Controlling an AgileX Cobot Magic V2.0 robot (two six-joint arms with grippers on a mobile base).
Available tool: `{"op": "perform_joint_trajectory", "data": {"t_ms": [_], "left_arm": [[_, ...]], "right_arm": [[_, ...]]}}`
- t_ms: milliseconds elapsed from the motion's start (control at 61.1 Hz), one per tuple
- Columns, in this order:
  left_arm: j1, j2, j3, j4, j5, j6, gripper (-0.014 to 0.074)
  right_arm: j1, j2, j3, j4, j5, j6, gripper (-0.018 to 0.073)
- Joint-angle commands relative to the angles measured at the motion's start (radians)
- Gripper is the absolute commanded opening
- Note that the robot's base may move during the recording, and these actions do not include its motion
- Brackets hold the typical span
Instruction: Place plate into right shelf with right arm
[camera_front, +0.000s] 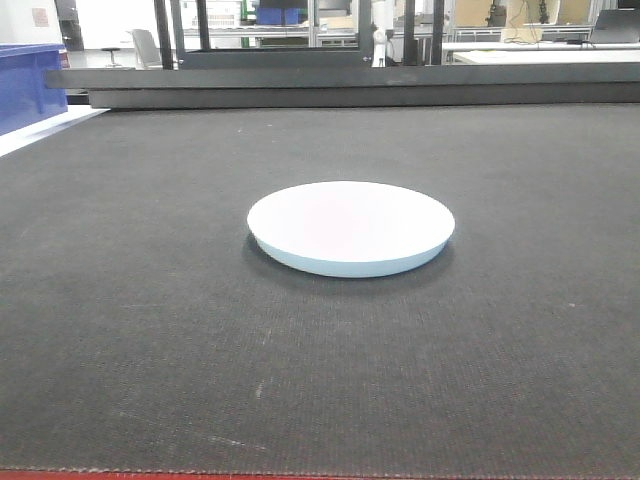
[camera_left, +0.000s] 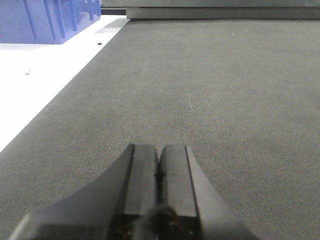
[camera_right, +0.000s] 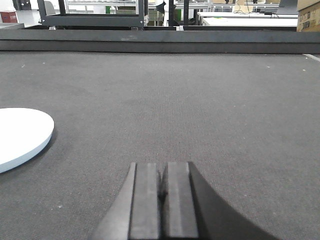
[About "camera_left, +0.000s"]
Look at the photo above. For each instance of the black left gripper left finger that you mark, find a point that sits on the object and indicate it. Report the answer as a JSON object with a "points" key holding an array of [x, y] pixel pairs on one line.
{"points": [[101, 209]]}

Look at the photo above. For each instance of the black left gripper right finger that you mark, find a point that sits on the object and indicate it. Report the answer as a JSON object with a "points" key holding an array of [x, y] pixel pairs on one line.
{"points": [[202, 212]]}

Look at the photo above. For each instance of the dark grey table mat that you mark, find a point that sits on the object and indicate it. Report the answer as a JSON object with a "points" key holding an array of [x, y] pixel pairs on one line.
{"points": [[244, 94]]}

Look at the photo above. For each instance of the blue plastic crate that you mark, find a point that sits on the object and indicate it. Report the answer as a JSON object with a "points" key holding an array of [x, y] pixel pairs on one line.
{"points": [[45, 21]]}

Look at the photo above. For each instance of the dark metal frame rail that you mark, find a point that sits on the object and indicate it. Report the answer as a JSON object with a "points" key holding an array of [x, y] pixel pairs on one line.
{"points": [[218, 9]]}

